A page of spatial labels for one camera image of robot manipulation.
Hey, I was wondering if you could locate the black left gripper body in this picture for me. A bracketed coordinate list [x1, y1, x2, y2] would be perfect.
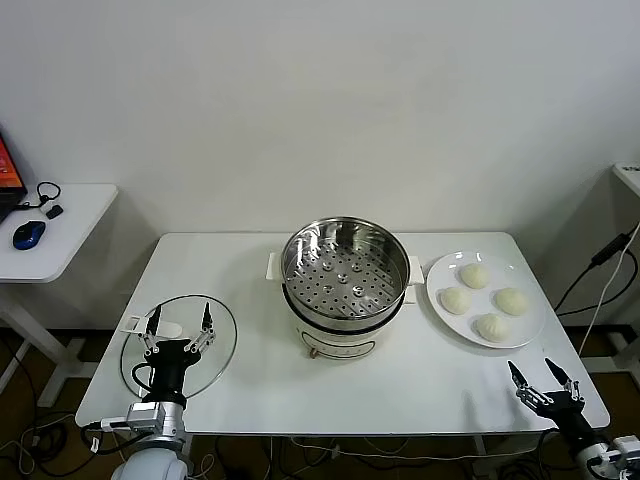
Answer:
[143, 339, 205, 402]

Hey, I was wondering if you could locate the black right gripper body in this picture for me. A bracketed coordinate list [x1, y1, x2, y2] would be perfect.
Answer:
[542, 392, 601, 450]

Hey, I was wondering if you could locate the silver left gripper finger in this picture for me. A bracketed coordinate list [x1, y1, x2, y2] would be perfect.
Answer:
[135, 303, 164, 357]
[183, 301, 218, 355]

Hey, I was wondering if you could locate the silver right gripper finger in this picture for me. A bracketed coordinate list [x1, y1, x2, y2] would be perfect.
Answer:
[506, 359, 550, 412]
[544, 357, 586, 405]

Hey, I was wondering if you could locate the white steamed baozi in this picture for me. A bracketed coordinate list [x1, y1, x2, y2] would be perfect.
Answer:
[439, 286, 473, 316]
[458, 263, 491, 291]
[473, 312, 513, 344]
[494, 287, 530, 317]

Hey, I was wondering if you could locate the perforated steel steamer basket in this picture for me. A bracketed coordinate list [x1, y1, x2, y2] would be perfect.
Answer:
[279, 215, 412, 321]

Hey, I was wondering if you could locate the round glass pot lid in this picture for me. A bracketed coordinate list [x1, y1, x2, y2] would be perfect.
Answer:
[118, 293, 239, 401]

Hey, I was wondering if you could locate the white side table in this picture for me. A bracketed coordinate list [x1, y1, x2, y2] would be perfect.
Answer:
[0, 183, 120, 409]

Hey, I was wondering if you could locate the round white plate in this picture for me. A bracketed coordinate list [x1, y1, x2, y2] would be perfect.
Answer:
[425, 251, 546, 350]

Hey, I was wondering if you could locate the blue computer mouse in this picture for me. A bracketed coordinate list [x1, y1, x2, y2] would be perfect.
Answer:
[12, 220, 47, 251]

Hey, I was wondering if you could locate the black laptop with red screen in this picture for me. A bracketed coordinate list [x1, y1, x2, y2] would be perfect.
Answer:
[0, 129, 29, 222]

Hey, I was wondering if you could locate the white cabinet with label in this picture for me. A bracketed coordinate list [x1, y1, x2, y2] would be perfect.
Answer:
[610, 160, 640, 206]

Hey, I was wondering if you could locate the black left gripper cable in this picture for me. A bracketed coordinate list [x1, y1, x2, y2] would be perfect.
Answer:
[130, 363, 155, 399]

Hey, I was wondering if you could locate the white hanging cable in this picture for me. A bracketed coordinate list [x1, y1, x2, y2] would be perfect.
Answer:
[579, 239, 640, 362]

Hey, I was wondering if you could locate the black power adapter cable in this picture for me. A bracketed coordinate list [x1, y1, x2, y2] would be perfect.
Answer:
[554, 232, 632, 317]

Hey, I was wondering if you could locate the black looped cable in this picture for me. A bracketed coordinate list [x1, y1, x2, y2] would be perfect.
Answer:
[19, 181, 62, 208]

